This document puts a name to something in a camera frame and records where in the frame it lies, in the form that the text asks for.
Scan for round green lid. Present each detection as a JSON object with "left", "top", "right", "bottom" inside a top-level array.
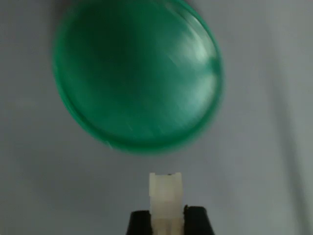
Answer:
[{"left": 52, "top": 0, "right": 224, "bottom": 155}]

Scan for small white plastic terminal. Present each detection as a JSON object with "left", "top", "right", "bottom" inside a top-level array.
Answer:
[{"left": 149, "top": 172, "right": 184, "bottom": 235}]

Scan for dark grey mat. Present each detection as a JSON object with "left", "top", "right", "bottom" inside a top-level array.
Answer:
[{"left": 0, "top": 0, "right": 313, "bottom": 235}]

